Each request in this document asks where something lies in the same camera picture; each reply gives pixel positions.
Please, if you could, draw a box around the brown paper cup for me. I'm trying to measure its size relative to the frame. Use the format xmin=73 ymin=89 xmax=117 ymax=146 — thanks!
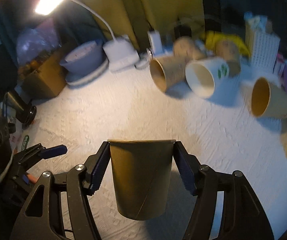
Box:
xmin=173 ymin=37 xmax=207 ymax=60
xmin=251 ymin=77 xmax=287 ymax=119
xmin=215 ymin=40 xmax=241 ymax=77
xmin=108 ymin=139 xmax=175 ymax=220
xmin=150 ymin=56 xmax=190 ymax=92

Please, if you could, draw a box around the black metal cup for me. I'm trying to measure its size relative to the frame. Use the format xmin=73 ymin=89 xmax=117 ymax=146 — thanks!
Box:
xmin=5 ymin=89 xmax=37 ymax=126

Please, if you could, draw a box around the white paper cup green logo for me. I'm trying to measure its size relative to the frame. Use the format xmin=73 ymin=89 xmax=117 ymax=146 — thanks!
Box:
xmin=185 ymin=57 xmax=230 ymax=99

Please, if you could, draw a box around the brown cardboard box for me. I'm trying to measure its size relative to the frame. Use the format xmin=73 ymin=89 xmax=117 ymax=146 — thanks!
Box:
xmin=21 ymin=50 xmax=67 ymax=99

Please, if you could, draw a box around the white plate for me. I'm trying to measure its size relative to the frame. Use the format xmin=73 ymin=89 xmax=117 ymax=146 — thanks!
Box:
xmin=65 ymin=59 xmax=109 ymax=87

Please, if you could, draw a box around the clear plastic bag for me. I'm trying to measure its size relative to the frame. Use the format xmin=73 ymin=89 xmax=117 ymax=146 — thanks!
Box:
xmin=16 ymin=28 xmax=59 ymax=66

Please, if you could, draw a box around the blue-grey bowl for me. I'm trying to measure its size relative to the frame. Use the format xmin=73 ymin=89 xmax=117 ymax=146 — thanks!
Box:
xmin=59 ymin=40 xmax=106 ymax=75

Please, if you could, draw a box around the white LED desk lamp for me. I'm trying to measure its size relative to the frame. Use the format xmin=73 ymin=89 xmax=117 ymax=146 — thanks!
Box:
xmin=34 ymin=0 xmax=140 ymax=72

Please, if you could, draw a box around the pink white small box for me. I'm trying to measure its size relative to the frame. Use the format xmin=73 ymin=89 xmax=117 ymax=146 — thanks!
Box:
xmin=273 ymin=53 xmax=285 ymax=76

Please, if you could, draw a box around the white perforated plastic basket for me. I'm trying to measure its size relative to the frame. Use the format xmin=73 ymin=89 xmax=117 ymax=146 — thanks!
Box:
xmin=246 ymin=23 xmax=280 ymax=73

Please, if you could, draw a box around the white power adapter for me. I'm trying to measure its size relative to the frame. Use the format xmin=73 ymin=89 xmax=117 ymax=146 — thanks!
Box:
xmin=147 ymin=30 xmax=163 ymax=55

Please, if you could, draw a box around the yellow plastic bag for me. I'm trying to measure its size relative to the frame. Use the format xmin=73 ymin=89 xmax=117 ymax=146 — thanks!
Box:
xmin=201 ymin=30 xmax=250 ymax=57

